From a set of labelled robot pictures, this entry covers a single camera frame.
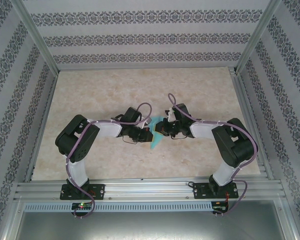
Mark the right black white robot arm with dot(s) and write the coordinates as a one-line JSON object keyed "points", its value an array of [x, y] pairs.
{"points": [[235, 145]]}

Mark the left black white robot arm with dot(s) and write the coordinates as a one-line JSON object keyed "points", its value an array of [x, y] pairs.
{"points": [[76, 142]]}

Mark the grey metal sheet panel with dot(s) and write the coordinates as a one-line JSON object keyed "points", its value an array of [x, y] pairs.
{"points": [[150, 226]]}

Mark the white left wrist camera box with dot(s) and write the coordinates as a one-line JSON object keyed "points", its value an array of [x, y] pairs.
{"points": [[142, 124]]}

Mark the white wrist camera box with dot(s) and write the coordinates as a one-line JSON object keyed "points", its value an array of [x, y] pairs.
{"points": [[170, 113], [142, 124]]}

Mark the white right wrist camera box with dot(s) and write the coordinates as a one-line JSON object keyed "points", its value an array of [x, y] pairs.
{"points": [[170, 113]]}

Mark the aluminium mounting rail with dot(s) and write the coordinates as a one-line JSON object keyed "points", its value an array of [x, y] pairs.
{"points": [[150, 190]]}

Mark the aluminium side rail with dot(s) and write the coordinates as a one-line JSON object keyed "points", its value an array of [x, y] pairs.
{"points": [[250, 100], [41, 130]]}

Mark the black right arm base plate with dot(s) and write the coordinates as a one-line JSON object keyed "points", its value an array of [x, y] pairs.
{"points": [[200, 191]]}

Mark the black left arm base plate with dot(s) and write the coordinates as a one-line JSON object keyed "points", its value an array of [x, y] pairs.
{"points": [[100, 191]]}

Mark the aluminium frame post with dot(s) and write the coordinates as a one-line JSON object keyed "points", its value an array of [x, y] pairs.
{"points": [[36, 37], [258, 35]]}

